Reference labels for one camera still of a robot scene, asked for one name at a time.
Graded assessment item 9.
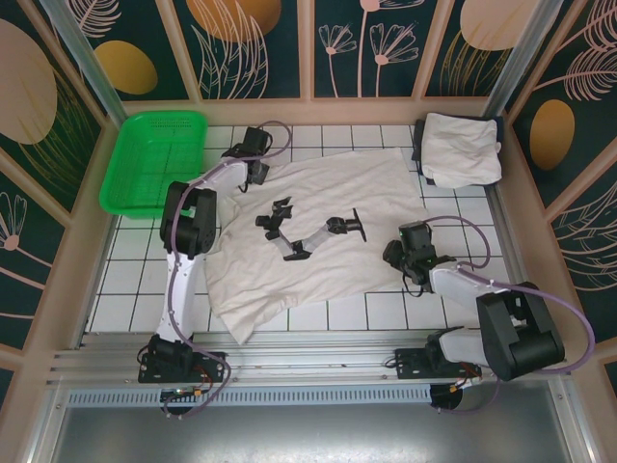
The green plastic basket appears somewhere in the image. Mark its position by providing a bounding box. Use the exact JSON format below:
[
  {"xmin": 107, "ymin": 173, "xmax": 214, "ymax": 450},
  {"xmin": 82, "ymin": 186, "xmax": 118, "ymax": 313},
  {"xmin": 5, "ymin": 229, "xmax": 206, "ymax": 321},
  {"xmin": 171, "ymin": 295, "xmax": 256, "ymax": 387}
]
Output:
[{"xmin": 98, "ymin": 110, "xmax": 209, "ymax": 221}]

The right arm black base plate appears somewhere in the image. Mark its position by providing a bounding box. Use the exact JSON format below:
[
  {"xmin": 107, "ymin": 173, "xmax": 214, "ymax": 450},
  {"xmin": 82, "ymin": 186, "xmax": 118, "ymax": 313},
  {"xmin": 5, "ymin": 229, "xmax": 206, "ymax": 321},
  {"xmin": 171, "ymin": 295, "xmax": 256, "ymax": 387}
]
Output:
[{"xmin": 393, "ymin": 347, "xmax": 482, "ymax": 382}]

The folded white cloth stack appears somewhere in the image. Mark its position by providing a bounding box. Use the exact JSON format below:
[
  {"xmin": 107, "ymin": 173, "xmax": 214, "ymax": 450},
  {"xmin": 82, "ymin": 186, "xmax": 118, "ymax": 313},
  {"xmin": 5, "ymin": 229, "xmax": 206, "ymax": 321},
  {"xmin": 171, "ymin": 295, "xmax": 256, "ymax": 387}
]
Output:
[{"xmin": 411, "ymin": 114, "xmax": 506, "ymax": 188}]

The white t-shirt with robot print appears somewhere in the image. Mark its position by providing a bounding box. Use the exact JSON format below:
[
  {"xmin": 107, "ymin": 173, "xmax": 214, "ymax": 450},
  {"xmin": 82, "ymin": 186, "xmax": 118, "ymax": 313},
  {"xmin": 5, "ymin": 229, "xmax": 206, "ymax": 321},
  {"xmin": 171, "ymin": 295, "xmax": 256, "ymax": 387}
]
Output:
[{"xmin": 204, "ymin": 147, "xmax": 426, "ymax": 346}]

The folded plain white t-shirt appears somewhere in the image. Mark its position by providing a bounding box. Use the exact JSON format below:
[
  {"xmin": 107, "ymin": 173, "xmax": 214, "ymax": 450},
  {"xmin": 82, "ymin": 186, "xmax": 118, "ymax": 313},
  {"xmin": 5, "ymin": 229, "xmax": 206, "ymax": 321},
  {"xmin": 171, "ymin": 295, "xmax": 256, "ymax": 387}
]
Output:
[{"xmin": 418, "ymin": 112, "xmax": 503, "ymax": 189}]

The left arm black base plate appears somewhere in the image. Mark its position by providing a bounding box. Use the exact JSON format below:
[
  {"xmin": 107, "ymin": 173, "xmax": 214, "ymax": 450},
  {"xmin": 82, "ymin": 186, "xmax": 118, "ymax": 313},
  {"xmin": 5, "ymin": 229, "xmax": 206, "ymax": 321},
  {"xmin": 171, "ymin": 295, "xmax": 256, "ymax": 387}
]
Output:
[{"xmin": 138, "ymin": 351, "xmax": 228, "ymax": 385}]

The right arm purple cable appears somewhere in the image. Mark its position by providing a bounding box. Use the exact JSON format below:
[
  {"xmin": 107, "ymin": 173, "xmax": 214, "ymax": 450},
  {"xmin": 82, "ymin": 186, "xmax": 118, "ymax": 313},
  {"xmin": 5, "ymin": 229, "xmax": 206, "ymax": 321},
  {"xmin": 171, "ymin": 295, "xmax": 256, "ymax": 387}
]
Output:
[{"xmin": 423, "ymin": 215, "xmax": 597, "ymax": 416}]

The slotted grey cable duct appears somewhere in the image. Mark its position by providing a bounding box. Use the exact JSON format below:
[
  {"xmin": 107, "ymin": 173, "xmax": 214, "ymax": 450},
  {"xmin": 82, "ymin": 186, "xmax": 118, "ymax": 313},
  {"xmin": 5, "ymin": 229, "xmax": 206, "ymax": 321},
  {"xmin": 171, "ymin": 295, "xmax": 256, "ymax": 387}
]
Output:
[{"xmin": 67, "ymin": 385, "xmax": 433, "ymax": 407}]

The aluminium corner post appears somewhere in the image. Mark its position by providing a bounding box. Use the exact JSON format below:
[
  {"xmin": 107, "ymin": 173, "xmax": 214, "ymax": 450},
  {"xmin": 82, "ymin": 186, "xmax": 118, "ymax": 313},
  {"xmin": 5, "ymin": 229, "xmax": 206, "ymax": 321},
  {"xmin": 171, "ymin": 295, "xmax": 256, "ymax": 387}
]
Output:
[
  {"xmin": 38, "ymin": 0, "xmax": 139, "ymax": 139},
  {"xmin": 485, "ymin": 0, "xmax": 553, "ymax": 115}
]

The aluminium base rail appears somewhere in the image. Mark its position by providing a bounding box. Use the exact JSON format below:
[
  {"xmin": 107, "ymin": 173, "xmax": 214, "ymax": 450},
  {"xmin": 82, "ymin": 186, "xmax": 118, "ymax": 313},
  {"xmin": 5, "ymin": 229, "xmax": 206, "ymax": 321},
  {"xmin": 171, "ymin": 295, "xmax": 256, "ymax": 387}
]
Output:
[{"xmin": 45, "ymin": 330, "xmax": 575, "ymax": 387}]

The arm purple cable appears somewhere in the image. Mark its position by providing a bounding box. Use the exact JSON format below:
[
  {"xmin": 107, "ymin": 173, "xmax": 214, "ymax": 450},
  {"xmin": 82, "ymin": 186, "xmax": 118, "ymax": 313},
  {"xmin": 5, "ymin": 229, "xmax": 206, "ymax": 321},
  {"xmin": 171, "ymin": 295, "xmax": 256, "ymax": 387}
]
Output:
[
  {"xmin": 161, "ymin": 119, "xmax": 293, "ymax": 421},
  {"xmin": 423, "ymin": 215, "xmax": 597, "ymax": 416}
]

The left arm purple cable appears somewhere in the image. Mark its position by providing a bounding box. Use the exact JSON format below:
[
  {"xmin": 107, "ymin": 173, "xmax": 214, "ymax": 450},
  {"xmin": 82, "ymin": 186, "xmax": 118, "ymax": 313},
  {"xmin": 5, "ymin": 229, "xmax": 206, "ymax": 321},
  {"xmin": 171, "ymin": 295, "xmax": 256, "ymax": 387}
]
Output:
[{"xmin": 161, "ymin": 119, "xmax": 293, "ymax": 421}]

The grey metal sheet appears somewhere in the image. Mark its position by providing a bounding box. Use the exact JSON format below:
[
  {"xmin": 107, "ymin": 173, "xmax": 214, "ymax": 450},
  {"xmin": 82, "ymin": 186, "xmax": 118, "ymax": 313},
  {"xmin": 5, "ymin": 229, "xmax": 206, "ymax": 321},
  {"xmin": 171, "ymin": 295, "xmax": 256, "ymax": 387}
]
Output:
[{"xmin": 28, "ymin": 380, "xmax": 594, "ymax": 463}]

